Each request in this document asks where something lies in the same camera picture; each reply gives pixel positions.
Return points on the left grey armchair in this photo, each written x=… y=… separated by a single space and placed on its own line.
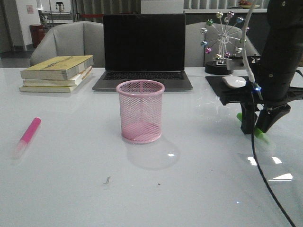
x=77 y=38

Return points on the grey armchair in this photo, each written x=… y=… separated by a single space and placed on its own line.
x=196 y=47
x=77 y=38

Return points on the bottom cream book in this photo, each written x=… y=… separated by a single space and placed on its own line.
x=52 y=89

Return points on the pink highlighter pen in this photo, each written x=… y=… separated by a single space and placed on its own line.
x=26 y=138

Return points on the green highlighter pen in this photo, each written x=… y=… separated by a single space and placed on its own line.
x=262 y=142

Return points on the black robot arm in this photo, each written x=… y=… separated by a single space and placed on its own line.
x=285 y=37

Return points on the cream book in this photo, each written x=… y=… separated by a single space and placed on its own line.
x=52 y=89
x=74 y=81

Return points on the top yellow book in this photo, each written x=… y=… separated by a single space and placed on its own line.
x=58 y=68

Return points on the ferris wheel desk ornament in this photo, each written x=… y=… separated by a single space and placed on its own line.
x=222 y=42

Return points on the middle cream book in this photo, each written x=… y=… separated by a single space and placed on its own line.
x=74 y=81

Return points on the right grey armchair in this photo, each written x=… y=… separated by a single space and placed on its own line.
x=196 y=47

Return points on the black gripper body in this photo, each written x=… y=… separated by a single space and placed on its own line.
x=272 y=73

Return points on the red trash bin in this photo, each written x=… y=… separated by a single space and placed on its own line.
x=37 y=34

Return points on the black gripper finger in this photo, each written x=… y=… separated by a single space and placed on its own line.
x=271 y=114
x=249 y=117

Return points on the black mouse pad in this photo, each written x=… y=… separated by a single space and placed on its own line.
x=213 y=84

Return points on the fruit bowl on counter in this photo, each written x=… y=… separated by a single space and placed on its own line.
x=247 y=4

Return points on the pink mesh pen holder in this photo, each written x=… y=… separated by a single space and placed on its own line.
x=140 y=110

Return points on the white computer mouse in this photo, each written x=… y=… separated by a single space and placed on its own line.
x=233 y=82

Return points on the dark grey laptop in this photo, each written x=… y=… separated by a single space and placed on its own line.
x=144 y=46

